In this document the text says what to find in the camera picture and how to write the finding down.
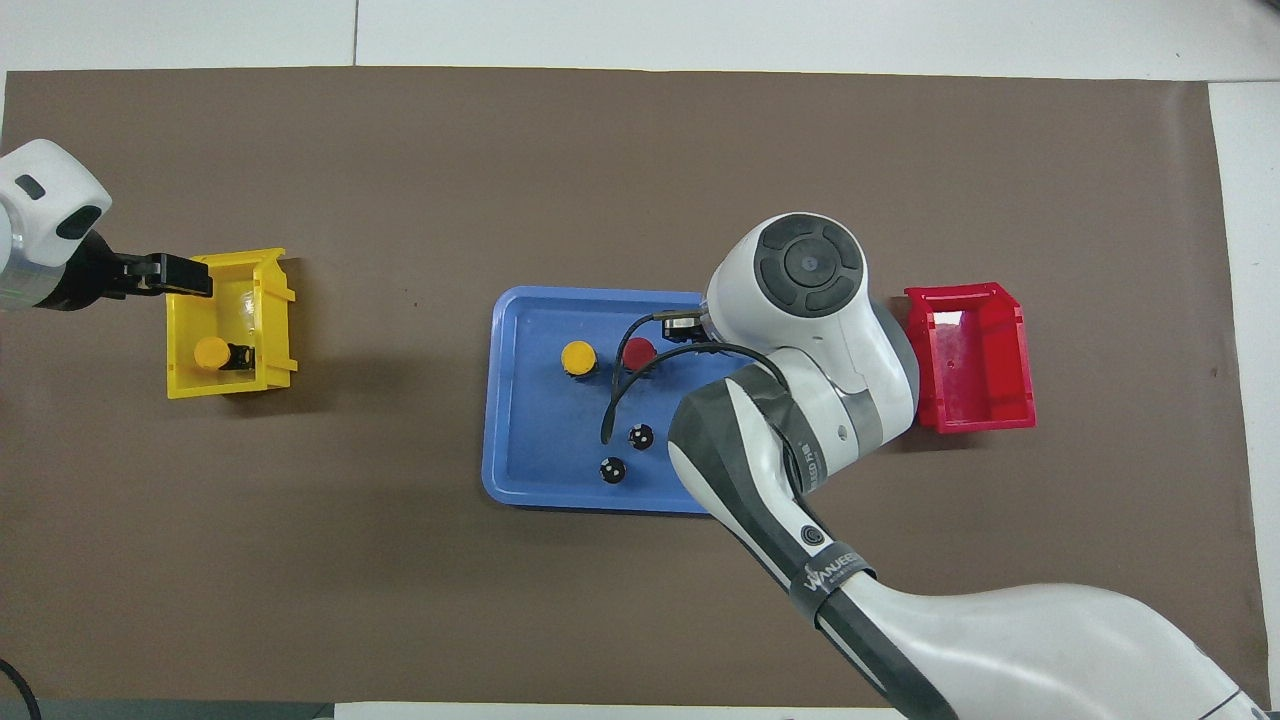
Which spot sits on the red plastic bin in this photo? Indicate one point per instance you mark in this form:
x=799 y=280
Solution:
x=990 y=400

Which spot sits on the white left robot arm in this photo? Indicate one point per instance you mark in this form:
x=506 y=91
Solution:
x=40 y=200

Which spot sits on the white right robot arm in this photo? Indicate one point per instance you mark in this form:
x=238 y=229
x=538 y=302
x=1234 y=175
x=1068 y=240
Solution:
x=800 y=330

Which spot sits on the red push button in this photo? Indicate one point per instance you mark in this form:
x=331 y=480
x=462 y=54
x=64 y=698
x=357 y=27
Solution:
x=638 y=352

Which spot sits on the yellow plastic bin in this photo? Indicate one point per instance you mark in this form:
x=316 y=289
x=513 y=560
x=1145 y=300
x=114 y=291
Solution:
x=190 y=380

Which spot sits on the yellow push button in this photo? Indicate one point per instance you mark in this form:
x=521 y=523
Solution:
x=211 y=353
x=578 y=356

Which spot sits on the brown paper mat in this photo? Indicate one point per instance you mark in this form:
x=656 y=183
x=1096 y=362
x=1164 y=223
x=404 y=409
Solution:
x=400 y=560

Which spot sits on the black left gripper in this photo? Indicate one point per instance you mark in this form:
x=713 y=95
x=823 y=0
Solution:
x=90 y=280

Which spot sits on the black cylindrical capacitor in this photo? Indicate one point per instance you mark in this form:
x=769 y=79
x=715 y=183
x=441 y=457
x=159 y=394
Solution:
x=612 y=470
x=640 y=436

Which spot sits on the blue plastic tray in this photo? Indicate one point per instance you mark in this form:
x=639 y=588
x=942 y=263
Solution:
x=540 y=400

